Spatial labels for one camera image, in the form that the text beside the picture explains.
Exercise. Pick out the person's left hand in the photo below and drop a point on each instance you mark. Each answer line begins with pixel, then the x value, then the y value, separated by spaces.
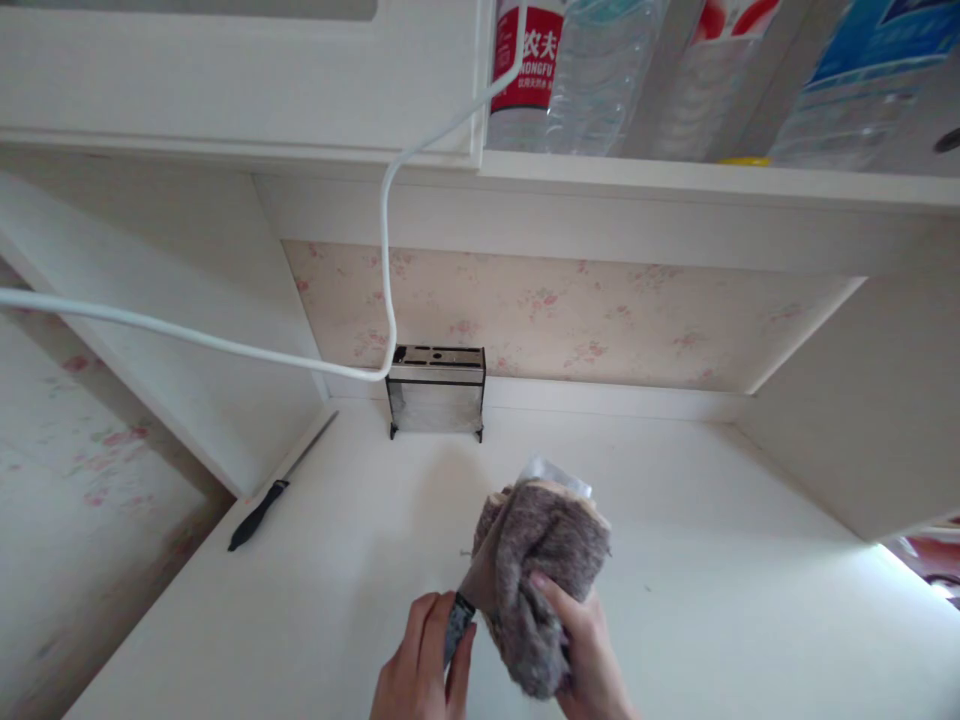
pixel 412 675

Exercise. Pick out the person's right hand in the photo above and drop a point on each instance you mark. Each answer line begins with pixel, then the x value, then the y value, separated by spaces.
pixel 592 660

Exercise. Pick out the grey fluffy cloth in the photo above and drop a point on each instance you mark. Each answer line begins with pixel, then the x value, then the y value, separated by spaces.
pixel 551 547

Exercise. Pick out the steel knife holder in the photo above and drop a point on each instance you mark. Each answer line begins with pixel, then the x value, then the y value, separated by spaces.
pixel 436 390

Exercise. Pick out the yellow cap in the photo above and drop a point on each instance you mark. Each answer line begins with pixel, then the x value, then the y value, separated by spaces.
pixel 742 160

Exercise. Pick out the clear plastic water bottle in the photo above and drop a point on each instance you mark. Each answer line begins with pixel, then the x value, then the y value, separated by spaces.
pixel 600 75

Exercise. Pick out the red label water bottle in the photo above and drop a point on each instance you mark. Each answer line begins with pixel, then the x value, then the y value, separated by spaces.
pixel 525 75

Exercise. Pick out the red white label bottle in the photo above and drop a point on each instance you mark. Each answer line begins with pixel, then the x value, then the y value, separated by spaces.
pixel 709 82

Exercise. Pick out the white desk hutch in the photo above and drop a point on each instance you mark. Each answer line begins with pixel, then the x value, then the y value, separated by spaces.
pixel 225 90

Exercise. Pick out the blue label water bottle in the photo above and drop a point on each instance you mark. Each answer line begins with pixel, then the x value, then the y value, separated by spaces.
pixel 862 82

